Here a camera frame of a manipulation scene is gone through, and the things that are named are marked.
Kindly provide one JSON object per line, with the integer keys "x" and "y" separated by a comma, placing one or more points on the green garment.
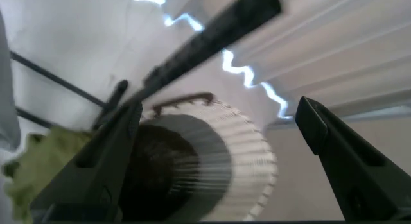
{"x": 48, "y": 160}

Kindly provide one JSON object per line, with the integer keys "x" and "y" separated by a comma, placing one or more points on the white laundry basket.
{"x": 244, "y": 153}

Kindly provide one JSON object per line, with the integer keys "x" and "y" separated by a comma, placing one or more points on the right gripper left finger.
{"x": 96, "y": 172}

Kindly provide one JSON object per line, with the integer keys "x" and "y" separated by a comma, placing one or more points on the pale grey shorts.
{"x": 8, "y": 105}

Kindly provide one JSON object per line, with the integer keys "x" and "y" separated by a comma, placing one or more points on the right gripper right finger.
{"x": 359, "y": 172}

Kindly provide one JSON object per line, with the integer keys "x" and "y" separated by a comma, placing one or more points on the black clothes rack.
{"x": 212, "y": 38}

